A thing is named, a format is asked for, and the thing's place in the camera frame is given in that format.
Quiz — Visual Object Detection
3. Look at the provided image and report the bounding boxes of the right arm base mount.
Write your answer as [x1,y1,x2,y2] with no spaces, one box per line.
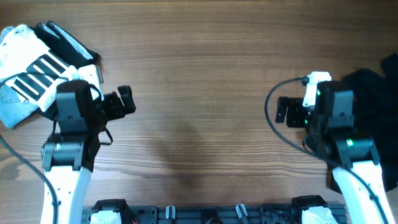
[290,195,338,224]

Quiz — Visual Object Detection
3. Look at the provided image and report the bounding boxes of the black polo shirt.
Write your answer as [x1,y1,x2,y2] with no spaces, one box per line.
[342,53,397,192]

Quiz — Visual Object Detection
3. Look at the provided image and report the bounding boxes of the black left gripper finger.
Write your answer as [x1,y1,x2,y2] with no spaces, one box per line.
[119,90,131,114]
[118,85,136,113]

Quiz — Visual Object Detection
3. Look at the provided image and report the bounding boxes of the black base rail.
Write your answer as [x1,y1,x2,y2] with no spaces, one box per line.
[81,203,348,224]

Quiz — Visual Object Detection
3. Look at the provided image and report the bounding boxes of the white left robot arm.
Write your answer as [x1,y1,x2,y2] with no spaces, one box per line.
[40,80,136,223]

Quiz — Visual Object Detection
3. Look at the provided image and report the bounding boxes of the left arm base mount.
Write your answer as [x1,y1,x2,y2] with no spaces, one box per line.
[90,199,135,224]

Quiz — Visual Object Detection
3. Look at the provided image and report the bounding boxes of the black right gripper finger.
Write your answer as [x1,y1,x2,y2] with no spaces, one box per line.
[286,98,304,128]
[275,96,289,123]

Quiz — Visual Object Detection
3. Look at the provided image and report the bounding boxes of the folded grey shirt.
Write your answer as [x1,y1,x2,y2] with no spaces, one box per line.
[1,85,39,129]

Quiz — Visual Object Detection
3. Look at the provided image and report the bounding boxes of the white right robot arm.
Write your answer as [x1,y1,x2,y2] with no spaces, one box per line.
[268,77,395,223]

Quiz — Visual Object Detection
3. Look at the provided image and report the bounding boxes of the folded black shirt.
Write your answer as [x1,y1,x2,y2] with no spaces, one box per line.
[32,20,101,121]

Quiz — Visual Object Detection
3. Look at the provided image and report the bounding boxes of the folded white striped shirt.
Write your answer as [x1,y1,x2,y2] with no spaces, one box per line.
[1,24,79,112]

